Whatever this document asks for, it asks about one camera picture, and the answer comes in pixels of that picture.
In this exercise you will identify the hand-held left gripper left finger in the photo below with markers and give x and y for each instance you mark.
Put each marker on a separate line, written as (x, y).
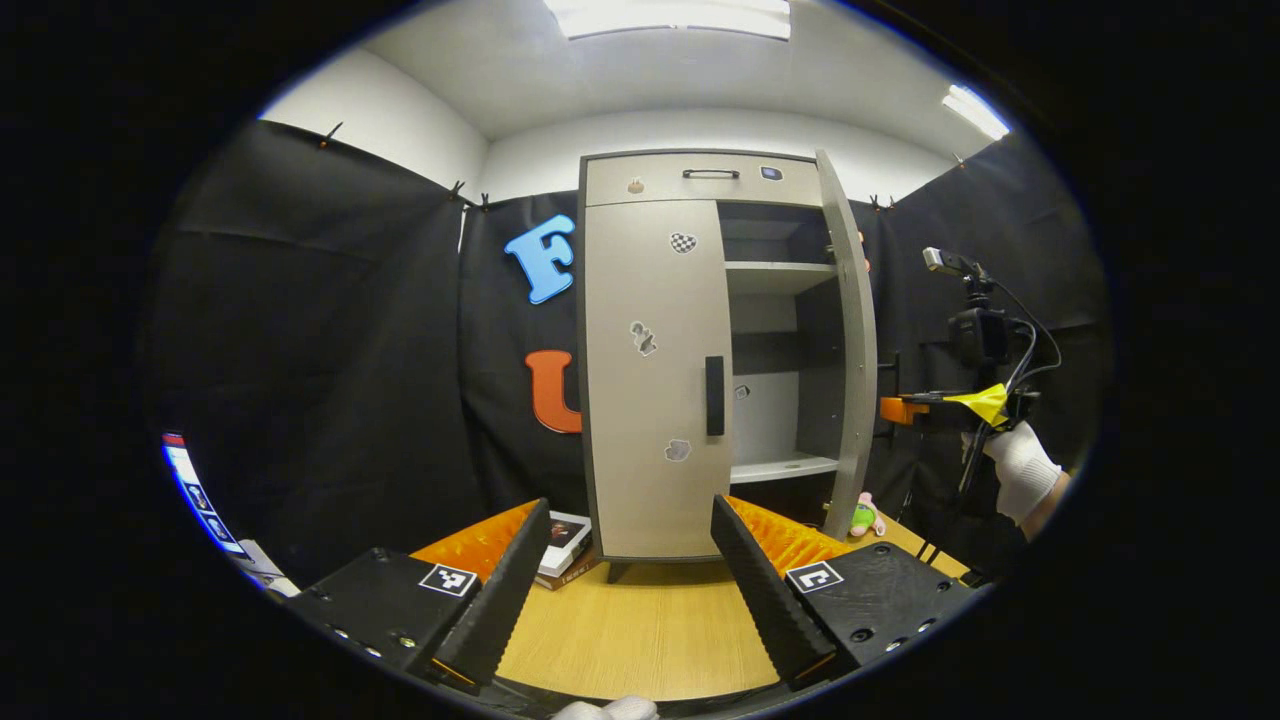
(505, 595)

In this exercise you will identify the beige double-door shoe cabinet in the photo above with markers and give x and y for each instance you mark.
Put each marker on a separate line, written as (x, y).
(660, 186)

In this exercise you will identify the green and pink plush toy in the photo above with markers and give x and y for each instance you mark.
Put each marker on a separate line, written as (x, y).
(863, 518)

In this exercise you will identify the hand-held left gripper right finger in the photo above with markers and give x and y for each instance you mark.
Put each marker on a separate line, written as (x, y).
(765, 600)

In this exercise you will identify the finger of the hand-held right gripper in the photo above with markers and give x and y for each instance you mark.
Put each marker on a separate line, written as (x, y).
(905, 410)

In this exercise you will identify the brown book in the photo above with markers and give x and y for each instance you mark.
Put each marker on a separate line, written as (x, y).
(570, 579)

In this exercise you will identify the white portrait cover book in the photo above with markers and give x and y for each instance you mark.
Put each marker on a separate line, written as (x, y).
(565, 535)

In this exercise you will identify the beige shoe cabinet door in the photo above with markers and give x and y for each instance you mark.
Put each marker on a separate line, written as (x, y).
(620, 400)
(855, 350)

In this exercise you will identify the large ceiling light panel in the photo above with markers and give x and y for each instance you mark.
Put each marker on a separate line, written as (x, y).
(670, 15)

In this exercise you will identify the black backdrop cloth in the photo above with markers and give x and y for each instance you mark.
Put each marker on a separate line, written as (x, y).
(330, 330)

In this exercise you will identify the small ceiling light panel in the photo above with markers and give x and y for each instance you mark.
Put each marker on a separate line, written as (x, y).
(975, 110)

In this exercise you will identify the white printed board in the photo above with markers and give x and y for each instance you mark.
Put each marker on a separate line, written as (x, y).
(205, 500)

